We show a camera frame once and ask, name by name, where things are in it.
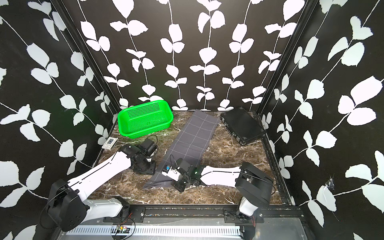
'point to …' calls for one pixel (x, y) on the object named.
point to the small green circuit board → (121, 229)
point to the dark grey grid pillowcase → (190, 144)
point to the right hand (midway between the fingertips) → (171, 182)
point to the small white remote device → (110, 143)
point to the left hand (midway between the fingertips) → (152, 169)
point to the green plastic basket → (142, 119)
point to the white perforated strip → (160, 231)
